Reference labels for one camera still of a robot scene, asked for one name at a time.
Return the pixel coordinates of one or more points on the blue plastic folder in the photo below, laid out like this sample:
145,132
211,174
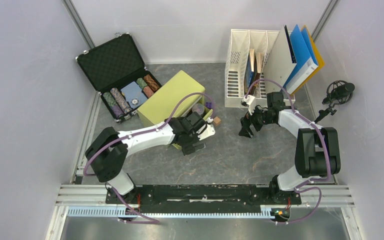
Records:
301,56

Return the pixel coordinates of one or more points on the green drawer cabinet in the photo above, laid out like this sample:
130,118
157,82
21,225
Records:
176,97

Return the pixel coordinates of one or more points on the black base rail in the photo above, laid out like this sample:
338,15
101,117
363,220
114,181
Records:
204,198

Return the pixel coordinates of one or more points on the brown small book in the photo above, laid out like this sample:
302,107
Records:
256,69

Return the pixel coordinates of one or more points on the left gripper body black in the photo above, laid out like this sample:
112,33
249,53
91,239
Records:
193,138

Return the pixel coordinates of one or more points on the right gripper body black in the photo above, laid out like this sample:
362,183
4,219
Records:
259,118

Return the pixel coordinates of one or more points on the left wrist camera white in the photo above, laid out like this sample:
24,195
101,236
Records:
208,131

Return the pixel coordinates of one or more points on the black microphone on tripod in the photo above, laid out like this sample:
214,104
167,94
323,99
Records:
338,93

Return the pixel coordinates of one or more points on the wooden cube block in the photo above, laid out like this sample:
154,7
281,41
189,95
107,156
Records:
216,121

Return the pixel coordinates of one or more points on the black poker chip case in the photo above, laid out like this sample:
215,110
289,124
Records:
110,67

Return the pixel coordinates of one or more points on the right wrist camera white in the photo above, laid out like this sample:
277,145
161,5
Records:
249,101

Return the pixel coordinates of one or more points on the orange plastic folder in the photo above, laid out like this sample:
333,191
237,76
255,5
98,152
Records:
316,56

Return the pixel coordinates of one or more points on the white file organizer rack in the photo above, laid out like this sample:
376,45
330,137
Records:
240,42

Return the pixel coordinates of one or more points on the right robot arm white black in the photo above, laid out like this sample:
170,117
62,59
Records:
317,152

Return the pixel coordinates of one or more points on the purple cube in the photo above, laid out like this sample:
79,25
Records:
208,105

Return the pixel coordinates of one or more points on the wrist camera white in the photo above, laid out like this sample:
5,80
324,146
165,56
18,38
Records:
249,101
208,131

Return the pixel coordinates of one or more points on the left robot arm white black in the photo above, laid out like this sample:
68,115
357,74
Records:
108,152

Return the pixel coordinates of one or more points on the white paper box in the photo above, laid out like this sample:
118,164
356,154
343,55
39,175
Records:
281,60

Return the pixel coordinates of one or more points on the Animal Farm book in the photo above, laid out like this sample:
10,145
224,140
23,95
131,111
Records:
249,70

